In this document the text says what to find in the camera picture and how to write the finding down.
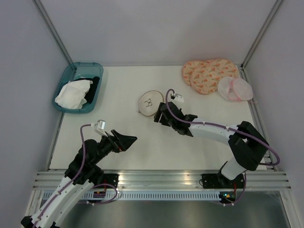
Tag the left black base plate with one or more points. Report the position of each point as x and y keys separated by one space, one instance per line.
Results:
x=109 y=181

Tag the white slotted cable duct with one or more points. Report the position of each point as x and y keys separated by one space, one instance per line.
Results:
x=153 y=195

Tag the left aluminium frame post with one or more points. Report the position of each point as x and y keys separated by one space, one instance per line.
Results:
x=53 y=31

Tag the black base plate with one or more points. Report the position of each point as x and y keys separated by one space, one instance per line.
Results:
x=211 y=181
x=109 y=181

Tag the pink trimmed mesh laundry bag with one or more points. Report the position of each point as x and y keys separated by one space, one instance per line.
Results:
x=235 y=89

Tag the right side aluminium rail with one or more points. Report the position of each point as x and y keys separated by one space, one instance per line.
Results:
x=253 y=106

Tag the aluminium front rail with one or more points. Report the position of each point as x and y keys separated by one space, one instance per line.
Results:
x=260 y=180

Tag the right aluminium frame post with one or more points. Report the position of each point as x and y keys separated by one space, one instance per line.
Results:
x=269 y=19

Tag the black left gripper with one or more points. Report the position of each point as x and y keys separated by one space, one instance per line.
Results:
x=120 y=142

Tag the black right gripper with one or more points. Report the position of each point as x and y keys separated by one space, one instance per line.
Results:
x=157 y=114

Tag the teal plastic bin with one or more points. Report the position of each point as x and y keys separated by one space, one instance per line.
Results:
x=79 y=71

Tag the white cloth in bin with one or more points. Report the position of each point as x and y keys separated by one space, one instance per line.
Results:
x=72 y=94

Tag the black garment in bin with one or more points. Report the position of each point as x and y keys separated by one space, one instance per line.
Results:
x=92 y=90

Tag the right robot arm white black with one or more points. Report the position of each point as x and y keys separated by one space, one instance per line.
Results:
x=248 y=146

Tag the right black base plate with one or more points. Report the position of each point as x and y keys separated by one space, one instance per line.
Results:
x=211 y=181

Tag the orange floral laundry bag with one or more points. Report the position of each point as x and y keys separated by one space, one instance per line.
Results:
x=203 y=76

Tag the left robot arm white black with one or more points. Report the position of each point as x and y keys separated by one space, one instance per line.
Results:
x=82 y=175

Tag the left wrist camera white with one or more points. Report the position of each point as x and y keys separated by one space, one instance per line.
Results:
x=100 y=128

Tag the aluminium frame post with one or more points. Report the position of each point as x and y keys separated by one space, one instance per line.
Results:
x=53 y=31
x=269 y=19

